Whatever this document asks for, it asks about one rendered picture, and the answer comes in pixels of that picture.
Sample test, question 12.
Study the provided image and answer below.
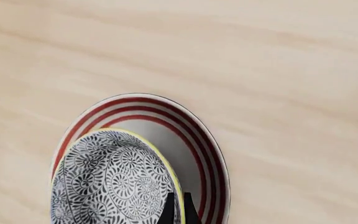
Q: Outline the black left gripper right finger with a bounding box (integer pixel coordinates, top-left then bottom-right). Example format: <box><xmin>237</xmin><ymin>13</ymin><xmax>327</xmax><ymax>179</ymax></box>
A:
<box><xmin>184</xmin><ymin>192</ymin><xmax>203</xmax><ymax>224</ymax></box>

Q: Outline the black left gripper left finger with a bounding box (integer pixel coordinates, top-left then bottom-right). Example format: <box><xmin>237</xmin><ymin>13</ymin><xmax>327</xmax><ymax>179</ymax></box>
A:
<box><xmin>157</xmin><ymin>192</ymin><xmax>175</xmax><ymax>224</ymax></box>

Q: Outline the white plate with red rings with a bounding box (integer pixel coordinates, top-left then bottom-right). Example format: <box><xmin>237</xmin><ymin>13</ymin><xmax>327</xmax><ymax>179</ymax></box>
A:
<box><xmin>52</xmin><ymin>93</ymin><xmax>231</xmax><ymax>224</ymax></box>

